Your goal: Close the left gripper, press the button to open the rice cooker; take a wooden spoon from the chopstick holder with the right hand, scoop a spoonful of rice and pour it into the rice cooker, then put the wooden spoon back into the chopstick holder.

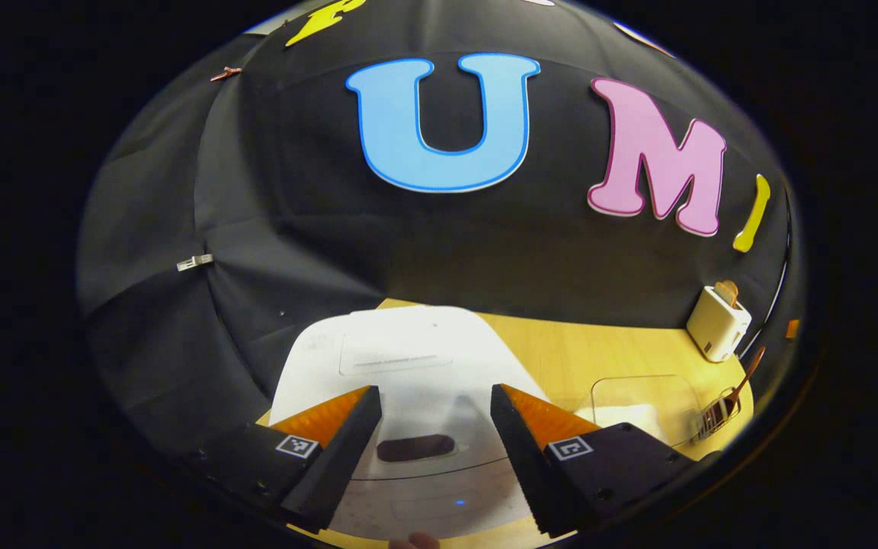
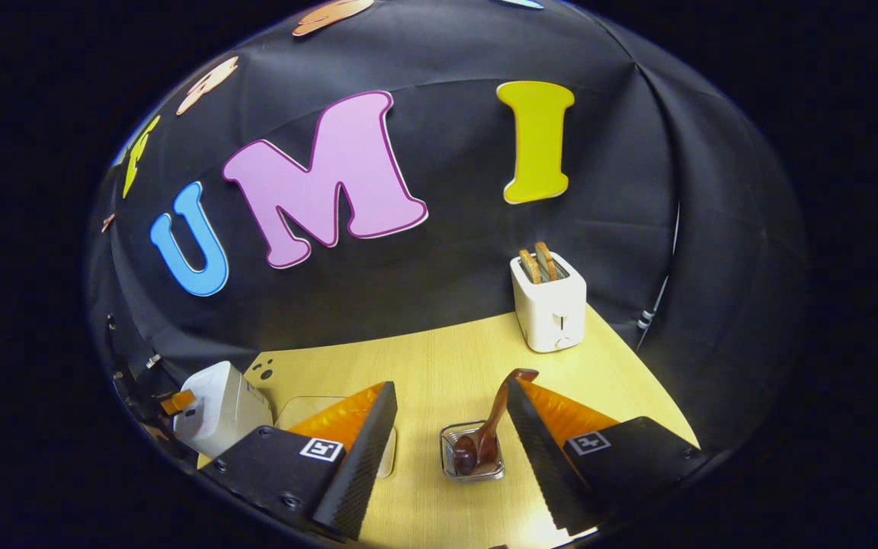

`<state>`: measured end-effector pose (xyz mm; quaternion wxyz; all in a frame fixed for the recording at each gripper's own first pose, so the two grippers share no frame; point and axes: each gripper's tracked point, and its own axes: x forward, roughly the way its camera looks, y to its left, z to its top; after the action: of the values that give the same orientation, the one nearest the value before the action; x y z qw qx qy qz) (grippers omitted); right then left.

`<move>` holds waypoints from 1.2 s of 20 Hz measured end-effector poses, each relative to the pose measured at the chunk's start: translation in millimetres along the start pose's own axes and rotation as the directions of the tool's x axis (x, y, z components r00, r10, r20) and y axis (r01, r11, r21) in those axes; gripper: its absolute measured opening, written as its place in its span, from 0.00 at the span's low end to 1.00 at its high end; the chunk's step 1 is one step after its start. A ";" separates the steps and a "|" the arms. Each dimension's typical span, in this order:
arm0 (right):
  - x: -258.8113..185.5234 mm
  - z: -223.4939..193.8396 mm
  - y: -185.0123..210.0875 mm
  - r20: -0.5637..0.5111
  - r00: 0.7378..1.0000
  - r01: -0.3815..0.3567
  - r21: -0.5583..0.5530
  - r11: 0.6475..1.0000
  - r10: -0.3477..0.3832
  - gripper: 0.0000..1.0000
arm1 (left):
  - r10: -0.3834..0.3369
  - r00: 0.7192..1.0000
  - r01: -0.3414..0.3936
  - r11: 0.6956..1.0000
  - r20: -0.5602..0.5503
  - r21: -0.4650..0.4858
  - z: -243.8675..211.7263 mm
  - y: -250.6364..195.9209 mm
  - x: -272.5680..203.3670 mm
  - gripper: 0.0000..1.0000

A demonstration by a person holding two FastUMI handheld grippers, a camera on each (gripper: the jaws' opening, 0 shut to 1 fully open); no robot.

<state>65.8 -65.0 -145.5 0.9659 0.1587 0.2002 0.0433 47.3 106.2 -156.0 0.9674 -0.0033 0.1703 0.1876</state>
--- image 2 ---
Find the clear chopstick holder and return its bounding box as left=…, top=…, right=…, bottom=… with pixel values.
left=440, top=420, right=507, bottom=483

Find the brown wooden spoon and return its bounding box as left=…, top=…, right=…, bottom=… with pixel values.
left=452, top=368, right=540, bottom=475

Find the thin power cable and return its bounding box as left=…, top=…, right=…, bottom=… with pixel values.
left=635, top=204, right=681, bottom=352

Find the white toaster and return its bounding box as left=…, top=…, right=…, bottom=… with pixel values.
left=510, top=252, right=588, bottom=354

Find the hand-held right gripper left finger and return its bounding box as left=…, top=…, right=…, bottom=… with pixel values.
left=199, top=381, right=399, bottom=542

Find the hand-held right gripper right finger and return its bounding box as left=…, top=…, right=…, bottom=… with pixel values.
left=505, top=377, right=703, bottom=537

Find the clear plastic rice container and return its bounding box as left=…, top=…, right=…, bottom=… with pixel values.
left=275, top=395, right=397, bottom=480

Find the black backdrop cloth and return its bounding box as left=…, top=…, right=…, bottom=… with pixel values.
left=87, top=0, right=813, bottom=458

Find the white rice cooker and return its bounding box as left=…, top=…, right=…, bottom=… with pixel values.
left=172, top=361, right=274, bottom=459

